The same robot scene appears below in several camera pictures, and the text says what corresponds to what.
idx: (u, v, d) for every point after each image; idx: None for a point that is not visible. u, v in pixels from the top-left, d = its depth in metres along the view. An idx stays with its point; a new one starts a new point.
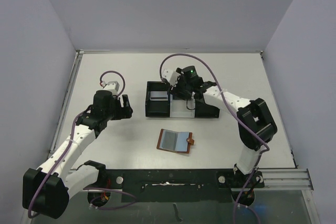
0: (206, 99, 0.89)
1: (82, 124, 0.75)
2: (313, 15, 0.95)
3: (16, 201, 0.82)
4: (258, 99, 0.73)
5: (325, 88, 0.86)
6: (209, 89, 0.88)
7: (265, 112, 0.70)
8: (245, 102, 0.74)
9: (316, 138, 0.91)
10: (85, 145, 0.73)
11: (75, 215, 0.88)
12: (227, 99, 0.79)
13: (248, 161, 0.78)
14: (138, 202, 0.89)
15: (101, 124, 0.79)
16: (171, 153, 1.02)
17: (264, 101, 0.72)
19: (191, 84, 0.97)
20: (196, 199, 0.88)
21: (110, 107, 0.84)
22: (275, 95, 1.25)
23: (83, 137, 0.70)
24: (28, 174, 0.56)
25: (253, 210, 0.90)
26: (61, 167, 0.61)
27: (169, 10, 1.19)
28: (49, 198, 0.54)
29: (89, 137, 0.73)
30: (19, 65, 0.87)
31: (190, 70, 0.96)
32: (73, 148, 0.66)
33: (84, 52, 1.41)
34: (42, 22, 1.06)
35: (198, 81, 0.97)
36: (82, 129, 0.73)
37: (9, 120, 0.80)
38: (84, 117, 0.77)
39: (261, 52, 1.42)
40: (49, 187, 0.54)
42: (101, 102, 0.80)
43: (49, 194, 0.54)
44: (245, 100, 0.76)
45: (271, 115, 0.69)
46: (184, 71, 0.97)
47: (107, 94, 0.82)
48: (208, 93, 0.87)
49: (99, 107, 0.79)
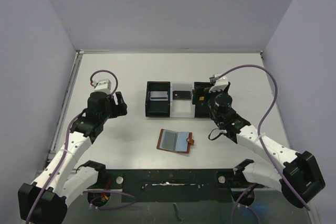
0: (239, 140, 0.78)
1: (77, 131, 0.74)
2: (314, 15, 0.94)
3: (16, 202, 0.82)
4: (306, 151, 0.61)
5: (326, 89, 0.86)
6: (244, 129, 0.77)
7: (315, 169, 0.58)
8: (291, 155, 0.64)
9: (316, 138, 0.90)
10: (81, 152, 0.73)
11: (75, 215, 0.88)
12: (267, 149, 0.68)
13: (260, 180, 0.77)
14: (138, 202, 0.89)
15: (97, 129, 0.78)
16: (171, 153, 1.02)
17: (312, 155, 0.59)
19: (225, 120, 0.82)
20: (196, 199, 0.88)
21: (106, 110, 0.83)
22: (275, 95, 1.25)
23: (77, 146, 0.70)
24: (22, 190, 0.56)
25: (253, 210, 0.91)
26: (56, 181, 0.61)
27: (169, 10, 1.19)
28: (46, 211, 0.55)
29: (84, 144, 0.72)
30: (19, 65, 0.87)
31: (227, 104, 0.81)
32: (67, 159, 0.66)
33: (84, 52, 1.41)
34: (42, 22, 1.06)
35: (231, 116, 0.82)
36: (77, 137, 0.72)
37: (9, 120, 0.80)
38: (79, 124, 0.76)
39: (261, 52, 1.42)
40: (45, 202, 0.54)
42: (95, 106, 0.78)
43: (46, 208, 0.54)
44: (291, 152, 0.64)
45: (320, 172, 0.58)
46: (219, 104, 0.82)
47: (102, 97, 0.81)
48: (242, 134, 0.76)
49: (94, 112, 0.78)
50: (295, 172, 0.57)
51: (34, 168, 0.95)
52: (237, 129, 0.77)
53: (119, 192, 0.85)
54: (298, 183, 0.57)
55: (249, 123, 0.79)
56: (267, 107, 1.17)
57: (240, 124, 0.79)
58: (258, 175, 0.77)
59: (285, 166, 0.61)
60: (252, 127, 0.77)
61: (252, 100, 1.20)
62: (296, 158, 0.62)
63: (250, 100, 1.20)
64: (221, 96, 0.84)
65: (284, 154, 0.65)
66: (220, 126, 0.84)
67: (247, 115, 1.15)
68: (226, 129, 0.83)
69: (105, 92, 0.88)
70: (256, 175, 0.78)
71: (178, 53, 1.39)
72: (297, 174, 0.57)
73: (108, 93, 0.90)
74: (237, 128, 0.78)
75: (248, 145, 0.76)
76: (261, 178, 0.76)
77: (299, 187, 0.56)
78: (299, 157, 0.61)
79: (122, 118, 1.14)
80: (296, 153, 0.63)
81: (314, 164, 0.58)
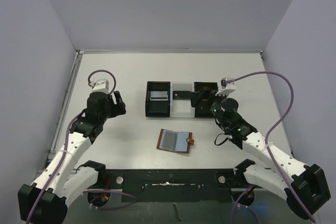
0: (245, 146, 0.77)
1: (77, 131, 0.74)
2: (314, 15, 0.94)
3: (16, 202, 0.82)
4: (315, 164, 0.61)
5: (326, 89, 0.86)
6: (252, 137, 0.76)
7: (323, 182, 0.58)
8: (299, 167, 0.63)
9: (316, 138, 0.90)
10: (81, 152, 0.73)
11: (75, 215, 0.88)
12: (275, 159, 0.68)
13: (262, 184, 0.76)
14: (138, 202, 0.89)
15: (97, 129, 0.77)
16: (171, 153, 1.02)
17: (321, 168, 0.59)
19: (230, 126, 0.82)
20: (196, 199, 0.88)
21: (105, 110, 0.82)
22: (275, 95, 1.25)
23: (77, 147, 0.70)
24: (22, 191, 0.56)
25: (253, 210, 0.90)
26: (55, 181, 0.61)
27: (169, 10, 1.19)
28: (46, 212, 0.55)
29: (84, 145, 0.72)
30: (19, 65, 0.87)
31: (232, 109, 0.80)
32: (67, 160, 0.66)
33: (84, 52, 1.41)
34: (42, 22, 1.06)
35: (237, 122, 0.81)
36: (76, 138, 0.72)
37: (9, 120, 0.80)
38: (79, 124, 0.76)
39: (261, 52, 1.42)
40: (45, 204, 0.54)
42: (95, 106, 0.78)
43: (46, 209, 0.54)
44: (300, 164, 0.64)
45: (326, 185, 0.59)
46: (224, 110, 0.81)
47: (101, 97, 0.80)
48: (250, 141, 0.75)
49: (94, 112, 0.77)
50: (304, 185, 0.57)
51: (34, 168, 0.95)
52: (243, 136, 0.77)
53: (119, 192, 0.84)
54: (305, 196, 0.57)
55: (256, 130, 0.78)
56: (267, 107, 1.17)
57: (246, 130, 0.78)
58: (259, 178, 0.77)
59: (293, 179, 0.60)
60: (260, 135, 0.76)
61: (253, 100, 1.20)
62: (304, 171, 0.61)
63: (250, 100, 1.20)
64: (227, 101, 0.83)
65: (293, 166, 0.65)
66: (226, 131, 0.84)
67: (247, 115, 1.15)
68: (231, 135, 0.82)
69: (104, 91, 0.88)
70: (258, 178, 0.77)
71: (178, 53, 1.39)
72: (306, 188, 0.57)
73: (106, 92, 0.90)
74: (243, 135, 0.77)
75: (254, 152, 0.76)
76: (263, 181, 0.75)
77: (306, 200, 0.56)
78: (307, 170, 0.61)
79: (122, 118, 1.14)
80: (304, 166, 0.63)
81: (322, 178, 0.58)
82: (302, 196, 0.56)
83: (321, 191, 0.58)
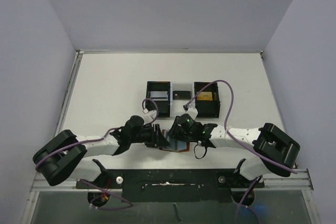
0: (215, 142, 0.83)
1: (113, 137, 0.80)
2: (314, 14, 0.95)
3: (14, 202, 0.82)
4: (265, 124, 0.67)
5: (325, 87, 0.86)
6: (213, 131, 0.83)
7: (281, 134, 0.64)
8: (255, 133, 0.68)
9: (316, 139, 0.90)
10: (106, 150, 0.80)
11: (75, 214, 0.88)
12: (235, 137, 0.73)
13: (257, 173, 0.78)
14: (133, 207, 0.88)
15: (123, 147, 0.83)
16: (174, 153, 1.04)
17: (272, 124, 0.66)
19: (192, 133, 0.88)
20: (196, 199, 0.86)
21: (137, 133, 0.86)
22: (275, 95, 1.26)
23: (111, 143, 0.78)
24: (64, 133, 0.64)
25: (253, 210, 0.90)
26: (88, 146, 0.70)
27: (169, 10, 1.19)
28: (60, 161, 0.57)
29: (113, 148, 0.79)
30: (19, 65, 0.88)
31: (186, 119, 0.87)
32: (101, 145, 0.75)
33: (84, 52, 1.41)
34: (42, 22, 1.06)
35: (198, 127, 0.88)
36: (112, 138, 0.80)
37: (9, 121, 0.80)
38: (116, 136, 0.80)
39: (261, 52, 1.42)
40: (71, 151, 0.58)
42: (130, 128, 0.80)
43: (64, 157, 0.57)
44: (255, 130, 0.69)
45: (286, 135, 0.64)
46: (180, 123, 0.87)
47: (139, 124, 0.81)
48: (213, 135, 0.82)
49: (126, 134, 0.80)
50: (264, 145, 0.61)
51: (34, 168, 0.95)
52: (208, 135, 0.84)
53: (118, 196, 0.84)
54: (272, 154, 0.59)
55: (216, 125, 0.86)
56: (266, 106, 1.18)
57: (209, 129, 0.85)
58: (259, 172, 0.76)
59: (255, 144, 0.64)
60: (220, 127, 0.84)
61: (253, 100, 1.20)
62: (260, 133, 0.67)
63: (250, 100, 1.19)
64: (182, 115, 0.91)
65: (250, 134, 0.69)
66: (193, 139, 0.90)
67: (247, 114, 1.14)
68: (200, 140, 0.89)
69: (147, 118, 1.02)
70: (256, 172, 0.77)
71: (178, 53, 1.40)
72: (266, 146, 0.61)
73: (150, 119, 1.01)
74: (208, 134, 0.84)
75: (223, 143, 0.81)
76: (254, 169, 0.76)
77: (276, 157, 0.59)
78: (262, 131, 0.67)
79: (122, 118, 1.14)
80: (259, 129, 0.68)
81: (277, 131, 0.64)
82: (270, 155, 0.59)
83: (284, 142, 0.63)
